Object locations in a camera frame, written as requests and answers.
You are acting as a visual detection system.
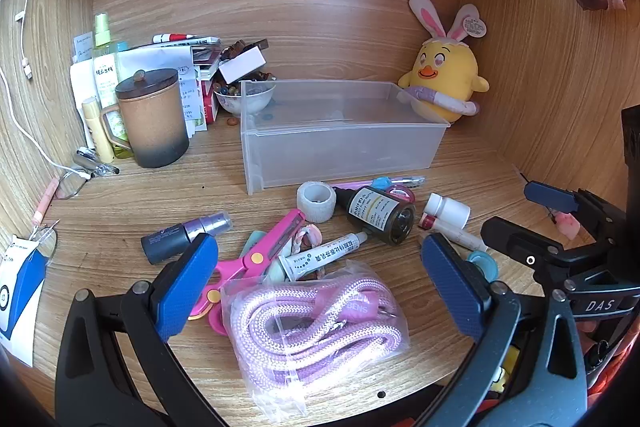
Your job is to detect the pile of white papers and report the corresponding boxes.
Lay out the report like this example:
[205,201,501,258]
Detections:
[70,34,221,148]

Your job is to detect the metal nail clipper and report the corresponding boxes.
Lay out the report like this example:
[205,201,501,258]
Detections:
[75,147,121,178]

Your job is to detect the white glue tube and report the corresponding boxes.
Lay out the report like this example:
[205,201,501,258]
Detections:
[276,231,369,282]

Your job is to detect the cream cylindrical tube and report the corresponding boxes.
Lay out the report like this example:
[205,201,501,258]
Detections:
[81,97,115,162]

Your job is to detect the dark blue spray bottle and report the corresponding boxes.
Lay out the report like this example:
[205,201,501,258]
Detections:
[141,210,234,265]

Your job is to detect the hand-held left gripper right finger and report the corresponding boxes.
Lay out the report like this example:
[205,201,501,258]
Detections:
[420,232,588,427]

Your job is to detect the stack of booklets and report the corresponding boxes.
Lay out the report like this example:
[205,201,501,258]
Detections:
[191,46,223,124]

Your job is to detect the small white bottle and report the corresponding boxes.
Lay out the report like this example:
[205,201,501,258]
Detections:
[424,193,472,229]

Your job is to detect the dark brown object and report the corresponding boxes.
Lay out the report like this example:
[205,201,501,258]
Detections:
[220,38,271,60]

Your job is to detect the yellow chick plush toy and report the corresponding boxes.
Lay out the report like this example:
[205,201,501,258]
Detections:
[397,0,491,124]

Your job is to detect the teal correction tape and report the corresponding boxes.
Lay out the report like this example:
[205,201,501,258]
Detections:
[242,231,301,288]

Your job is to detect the white tape roll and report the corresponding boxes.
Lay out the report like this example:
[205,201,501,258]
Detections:
[296,181,337,224]

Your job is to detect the small pink eraser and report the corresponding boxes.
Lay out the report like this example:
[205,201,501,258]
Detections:
[552,212,581,240]

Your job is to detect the pink slim pen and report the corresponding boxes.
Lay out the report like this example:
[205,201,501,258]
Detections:
[32,177,61,225]

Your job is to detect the pink rope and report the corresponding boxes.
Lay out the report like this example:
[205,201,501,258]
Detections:
[219,259,412,420]

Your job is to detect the person's right hand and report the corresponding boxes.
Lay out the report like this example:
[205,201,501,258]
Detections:
[575,314,631,360]

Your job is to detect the blue white card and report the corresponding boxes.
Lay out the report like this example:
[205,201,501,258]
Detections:
[0,234,48,368]

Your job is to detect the yellow object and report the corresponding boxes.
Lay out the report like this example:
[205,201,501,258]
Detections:
[492,347,521,393]

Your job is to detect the clear plastic bin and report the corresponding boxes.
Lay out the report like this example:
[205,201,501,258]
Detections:
[239,79,452,196]

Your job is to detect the white cardboard box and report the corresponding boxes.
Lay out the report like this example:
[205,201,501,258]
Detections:
[217,47,266,84]

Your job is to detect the pink scissors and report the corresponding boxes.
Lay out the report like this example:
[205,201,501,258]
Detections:
[187,208,307,335]

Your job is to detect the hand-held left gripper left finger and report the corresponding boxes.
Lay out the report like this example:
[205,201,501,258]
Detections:
[54,233,221,427]

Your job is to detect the pink white lip balm stick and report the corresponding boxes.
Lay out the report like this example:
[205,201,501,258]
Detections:
[417,213,488,254]

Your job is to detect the white cable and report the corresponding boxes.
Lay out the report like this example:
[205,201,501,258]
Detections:
[0,0,96,180]

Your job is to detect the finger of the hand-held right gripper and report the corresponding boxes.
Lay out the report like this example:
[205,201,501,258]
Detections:
[481,217,601,280]
[524,181,626,248]

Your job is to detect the green spray bottle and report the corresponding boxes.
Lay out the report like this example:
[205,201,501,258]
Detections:
[91,13,132,158]

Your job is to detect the wire frame glasses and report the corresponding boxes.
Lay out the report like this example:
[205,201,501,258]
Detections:
[31,167,96,258]

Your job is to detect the pink white braided bracelet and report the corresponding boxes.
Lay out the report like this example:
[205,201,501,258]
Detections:
[292,223,321,258]

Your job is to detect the brown ceramic mug with lid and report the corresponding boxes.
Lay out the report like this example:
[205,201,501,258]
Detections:
[101,68,191,169]

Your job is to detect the teal tape roll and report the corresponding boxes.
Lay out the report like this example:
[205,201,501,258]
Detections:
[462,251,499,283]

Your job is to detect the white bowl of beads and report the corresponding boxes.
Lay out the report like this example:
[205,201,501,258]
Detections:
[213,79,277,116]

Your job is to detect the dark glass bottle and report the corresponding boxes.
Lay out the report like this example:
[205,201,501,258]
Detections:
[334,186,417,246]

